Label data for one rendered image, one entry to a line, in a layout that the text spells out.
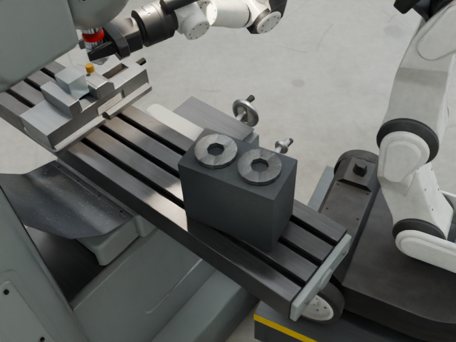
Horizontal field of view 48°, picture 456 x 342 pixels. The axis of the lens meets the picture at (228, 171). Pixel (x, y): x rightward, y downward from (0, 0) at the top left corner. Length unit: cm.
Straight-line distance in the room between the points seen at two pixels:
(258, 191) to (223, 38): 242
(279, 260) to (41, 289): 51
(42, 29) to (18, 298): 52
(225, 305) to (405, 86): 106
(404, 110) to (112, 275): 84
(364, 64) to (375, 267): 182
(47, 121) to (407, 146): 90
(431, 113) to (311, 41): 218
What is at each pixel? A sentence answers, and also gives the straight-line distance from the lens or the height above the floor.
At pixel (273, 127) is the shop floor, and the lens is 274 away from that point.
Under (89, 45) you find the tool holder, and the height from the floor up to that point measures 125.
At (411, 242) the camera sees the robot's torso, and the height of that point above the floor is 70.
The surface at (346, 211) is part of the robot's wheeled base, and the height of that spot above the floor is 59.
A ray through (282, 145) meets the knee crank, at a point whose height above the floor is 54.
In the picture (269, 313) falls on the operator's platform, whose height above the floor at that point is 40.
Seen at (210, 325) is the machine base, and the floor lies 19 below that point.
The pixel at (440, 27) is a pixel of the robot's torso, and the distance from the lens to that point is 106.
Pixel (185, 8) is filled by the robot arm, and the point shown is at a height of 126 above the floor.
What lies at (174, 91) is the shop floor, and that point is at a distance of 298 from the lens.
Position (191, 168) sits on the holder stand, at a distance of 105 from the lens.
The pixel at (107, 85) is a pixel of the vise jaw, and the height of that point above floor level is 103.
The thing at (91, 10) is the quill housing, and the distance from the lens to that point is 105.
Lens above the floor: 191
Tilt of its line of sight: 49 degrees down
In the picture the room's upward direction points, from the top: 3 degrees counter-clockwise
